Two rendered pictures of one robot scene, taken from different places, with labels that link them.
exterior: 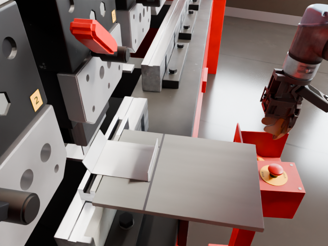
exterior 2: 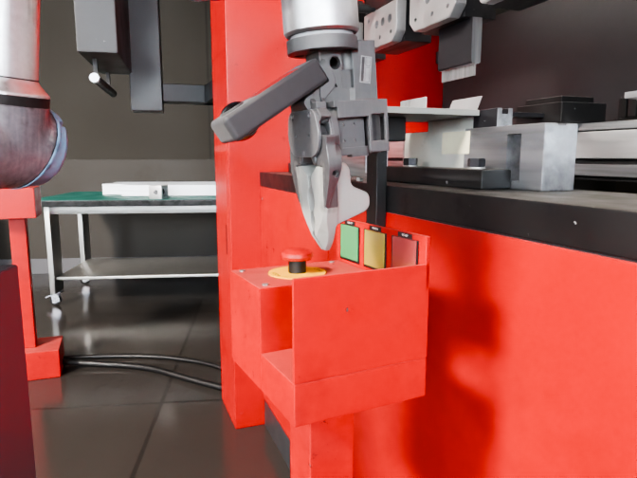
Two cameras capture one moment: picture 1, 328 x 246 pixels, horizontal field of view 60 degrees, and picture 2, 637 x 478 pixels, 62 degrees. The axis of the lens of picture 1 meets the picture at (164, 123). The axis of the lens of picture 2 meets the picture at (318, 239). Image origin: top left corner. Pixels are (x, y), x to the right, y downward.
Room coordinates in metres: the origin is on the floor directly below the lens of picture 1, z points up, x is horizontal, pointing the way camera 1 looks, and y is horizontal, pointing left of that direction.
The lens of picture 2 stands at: (1.08, -0.61, 0.92)
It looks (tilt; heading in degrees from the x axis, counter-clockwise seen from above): 9 degrees down; 149
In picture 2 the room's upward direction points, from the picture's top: straight up
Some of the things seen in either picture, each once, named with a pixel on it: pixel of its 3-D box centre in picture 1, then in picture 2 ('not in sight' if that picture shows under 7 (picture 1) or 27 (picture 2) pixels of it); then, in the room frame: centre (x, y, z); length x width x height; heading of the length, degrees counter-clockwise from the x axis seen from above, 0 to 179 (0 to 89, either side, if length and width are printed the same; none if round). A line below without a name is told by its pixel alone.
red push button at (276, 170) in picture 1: (274, 172); (297, 263); (0.51, -0.30, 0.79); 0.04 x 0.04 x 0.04
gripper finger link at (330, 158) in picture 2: not in sight; (324, 162); (0.62, -0.33, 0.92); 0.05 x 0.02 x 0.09; 176
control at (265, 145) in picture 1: (263, 169); (320, 304); (0.56, -0.29, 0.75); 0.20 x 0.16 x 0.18; 176
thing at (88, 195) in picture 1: (107, 153); (466, 121); (0.39, 0.11, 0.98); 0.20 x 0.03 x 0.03; 170
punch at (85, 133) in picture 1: (91, 111); (458, 51); (0.36, 0.11, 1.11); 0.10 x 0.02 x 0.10; 170
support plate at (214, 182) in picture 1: (181, 172); (383, 114); (0.33, -0.03, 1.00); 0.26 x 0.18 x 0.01; 80
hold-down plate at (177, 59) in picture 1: (176, 63); not in sight; (0.94, -0.05, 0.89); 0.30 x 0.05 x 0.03; 170
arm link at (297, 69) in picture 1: (300, 66); (318, 19); (0.60, -0.32, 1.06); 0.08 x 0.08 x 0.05
